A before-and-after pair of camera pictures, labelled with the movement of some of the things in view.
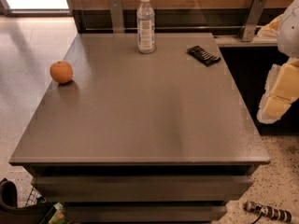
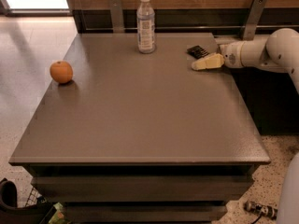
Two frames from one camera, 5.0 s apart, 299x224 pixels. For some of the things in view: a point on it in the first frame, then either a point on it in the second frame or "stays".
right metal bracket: x=258 y=6 stays
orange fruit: x=61 y=71 stays
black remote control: x=203 y=56 stays
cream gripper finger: x=281 y=91 to x=210 y=62
